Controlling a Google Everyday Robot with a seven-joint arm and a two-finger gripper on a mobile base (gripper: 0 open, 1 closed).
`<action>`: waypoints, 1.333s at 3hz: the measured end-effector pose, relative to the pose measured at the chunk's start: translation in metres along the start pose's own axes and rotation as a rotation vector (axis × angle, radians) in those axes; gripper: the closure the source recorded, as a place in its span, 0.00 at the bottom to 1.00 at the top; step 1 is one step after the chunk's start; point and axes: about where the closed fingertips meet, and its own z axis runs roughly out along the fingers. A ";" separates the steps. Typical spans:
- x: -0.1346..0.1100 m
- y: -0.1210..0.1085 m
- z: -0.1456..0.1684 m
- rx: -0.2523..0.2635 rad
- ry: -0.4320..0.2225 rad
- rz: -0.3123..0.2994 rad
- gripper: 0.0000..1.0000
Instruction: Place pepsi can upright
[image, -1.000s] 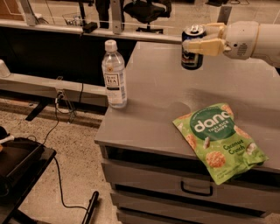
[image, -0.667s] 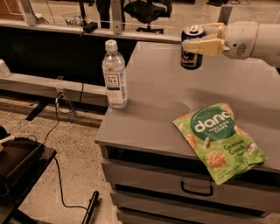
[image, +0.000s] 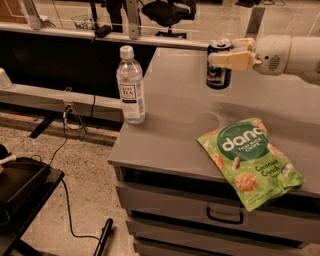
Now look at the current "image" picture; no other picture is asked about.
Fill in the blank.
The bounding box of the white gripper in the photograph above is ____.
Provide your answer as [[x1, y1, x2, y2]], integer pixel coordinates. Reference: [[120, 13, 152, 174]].
[[207, 35, 292, 76]]

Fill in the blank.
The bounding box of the blue pepsi can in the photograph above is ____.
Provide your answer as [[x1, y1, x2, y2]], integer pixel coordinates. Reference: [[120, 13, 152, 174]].
[[206, 39, 233, 90]]

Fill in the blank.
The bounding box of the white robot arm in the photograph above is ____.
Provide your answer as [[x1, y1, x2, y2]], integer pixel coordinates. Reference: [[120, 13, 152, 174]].
[[207, 35, 320, 85]]

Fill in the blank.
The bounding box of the black office chair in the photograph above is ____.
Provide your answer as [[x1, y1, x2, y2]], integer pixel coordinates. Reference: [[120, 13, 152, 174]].
[[142, 0, 197, 39]]

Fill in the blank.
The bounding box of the green rice chips bag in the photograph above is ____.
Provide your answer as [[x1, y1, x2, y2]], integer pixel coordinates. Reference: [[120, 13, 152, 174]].
[[197, 118, 306, 211]]

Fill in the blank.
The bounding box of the clear tea bottle white cap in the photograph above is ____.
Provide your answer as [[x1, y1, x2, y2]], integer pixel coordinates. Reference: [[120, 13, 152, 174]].
[[116, 45, 146, 124]]

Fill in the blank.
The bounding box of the black power adapter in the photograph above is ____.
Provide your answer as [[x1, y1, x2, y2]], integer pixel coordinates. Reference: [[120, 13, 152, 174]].
[[94, 25, 112, 38]]

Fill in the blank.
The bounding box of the grey desk beam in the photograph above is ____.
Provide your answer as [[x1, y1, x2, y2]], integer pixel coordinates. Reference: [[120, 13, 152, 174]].
[[0, 84, 123, 122]]

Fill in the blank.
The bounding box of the grey drawer cabinet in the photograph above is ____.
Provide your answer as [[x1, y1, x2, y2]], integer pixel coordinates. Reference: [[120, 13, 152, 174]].
[[109, 48, 320, 256]]

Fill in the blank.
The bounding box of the black flat bar on floor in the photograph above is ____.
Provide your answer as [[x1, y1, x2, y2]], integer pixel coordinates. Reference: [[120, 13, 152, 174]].
[[93, 218, 113, 256]]

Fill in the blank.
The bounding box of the black side table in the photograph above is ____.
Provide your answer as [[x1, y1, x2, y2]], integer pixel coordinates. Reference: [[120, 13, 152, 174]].
[[0, 145, 64, 256]]

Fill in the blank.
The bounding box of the grey metal bracket right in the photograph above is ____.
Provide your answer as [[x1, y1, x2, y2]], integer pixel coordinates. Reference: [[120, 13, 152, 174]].
[[245, 7, 265, 39]]

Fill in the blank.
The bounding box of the grey metal bracket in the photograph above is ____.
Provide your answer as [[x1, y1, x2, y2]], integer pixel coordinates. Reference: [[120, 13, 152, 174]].
[[245, 7, 265, 39], [22, 0, 43, 30], [126, 0, 140, 40]]

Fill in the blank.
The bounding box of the grey metal bracket middle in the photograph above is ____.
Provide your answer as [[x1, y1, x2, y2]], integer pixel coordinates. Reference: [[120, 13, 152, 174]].
[[126, 0, 140, 40]]

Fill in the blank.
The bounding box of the black drawer handle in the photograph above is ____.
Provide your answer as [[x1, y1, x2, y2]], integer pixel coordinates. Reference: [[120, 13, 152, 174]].
[[206, 207, 244, 225]]

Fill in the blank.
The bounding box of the black floor cable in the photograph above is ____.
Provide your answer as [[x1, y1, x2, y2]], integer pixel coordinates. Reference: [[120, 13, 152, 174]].
[[30, 103, 101, 241]]

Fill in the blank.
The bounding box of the grey metal bracket left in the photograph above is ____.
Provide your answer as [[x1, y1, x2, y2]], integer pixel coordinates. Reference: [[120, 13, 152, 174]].
[[22, 0, 43, 30]]

